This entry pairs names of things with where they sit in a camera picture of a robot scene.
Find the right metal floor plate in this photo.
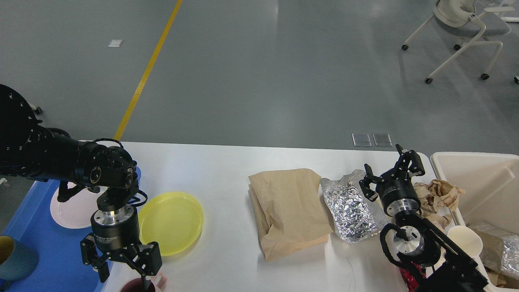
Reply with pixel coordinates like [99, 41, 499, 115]
[373, 133, 393, 147]

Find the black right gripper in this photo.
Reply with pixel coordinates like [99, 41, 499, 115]
[358, 144, 426, 216]

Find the silver foil pouch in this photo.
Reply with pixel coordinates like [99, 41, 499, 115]
[320, 169, 388, 243]

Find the red snack wrapper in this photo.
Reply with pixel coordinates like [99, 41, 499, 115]
[399, 264, 426, 292]

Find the brown paper bag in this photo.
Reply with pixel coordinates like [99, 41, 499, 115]
[249, 168, 332, 262]

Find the pink round plate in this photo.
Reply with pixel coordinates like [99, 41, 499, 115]
[49, 186, 107, 229]

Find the teal blue cup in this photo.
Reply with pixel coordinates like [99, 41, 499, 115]
[0, 236, 39, 281]

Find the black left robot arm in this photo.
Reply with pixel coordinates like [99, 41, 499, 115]
[0, 85, 163, 292]

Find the beige plastic bin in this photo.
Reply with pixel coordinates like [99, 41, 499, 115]
[429, 152, 519, 292]

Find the white office chair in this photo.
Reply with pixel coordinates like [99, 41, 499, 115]
[401, 0, 515, 84]

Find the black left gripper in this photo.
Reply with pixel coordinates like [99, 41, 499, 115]
[80, 204, 163, 290]

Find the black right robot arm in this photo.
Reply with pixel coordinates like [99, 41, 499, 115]
[359, 144, 488, 292]

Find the white paper cup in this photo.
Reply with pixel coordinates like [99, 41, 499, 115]
[447, 225, 483, 258]

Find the metal floor plate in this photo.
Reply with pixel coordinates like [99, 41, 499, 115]
[352, 133, 372, 147]
[373, 133, 393, 147]

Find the blue plastic tray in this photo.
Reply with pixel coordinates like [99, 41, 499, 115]
[0, 165, 142, 292]

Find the pink ribbed mug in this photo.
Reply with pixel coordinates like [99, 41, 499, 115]
[119, 272, 167, 292]

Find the yellow plastic plate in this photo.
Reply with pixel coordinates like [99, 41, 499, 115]
[138, 191, 204, 257]

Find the wrapped package in bin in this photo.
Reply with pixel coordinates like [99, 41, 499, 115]
[468, 221, 519, 280]

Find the crumpled brown paper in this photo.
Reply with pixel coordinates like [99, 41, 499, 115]
[413, 179, 466, 231]

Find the white paper scrap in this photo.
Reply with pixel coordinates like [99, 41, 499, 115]
[107, 39, 124, 48]

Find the left metal floor plate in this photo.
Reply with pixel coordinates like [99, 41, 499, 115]
[352, 133, 372, 147]

